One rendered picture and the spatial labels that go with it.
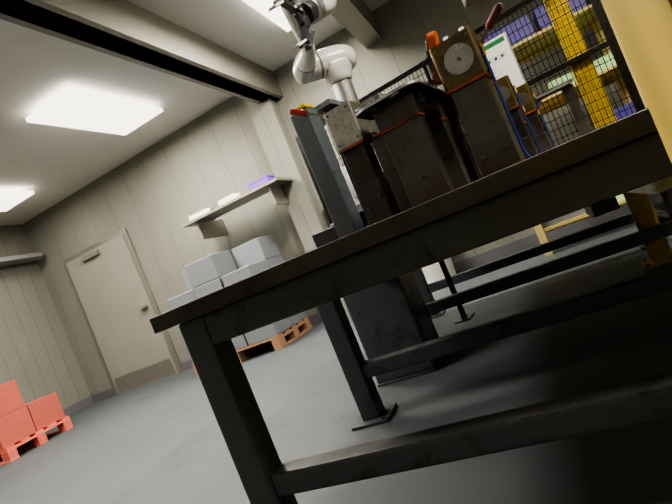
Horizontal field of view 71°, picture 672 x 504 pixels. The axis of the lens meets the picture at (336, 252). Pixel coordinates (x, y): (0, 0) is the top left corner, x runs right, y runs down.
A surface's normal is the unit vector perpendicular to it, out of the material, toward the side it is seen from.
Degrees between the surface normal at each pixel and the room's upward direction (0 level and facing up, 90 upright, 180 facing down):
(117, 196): 90
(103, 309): 90
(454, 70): 90
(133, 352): 90
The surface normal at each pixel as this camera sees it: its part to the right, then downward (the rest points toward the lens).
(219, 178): -0.34, 0.13
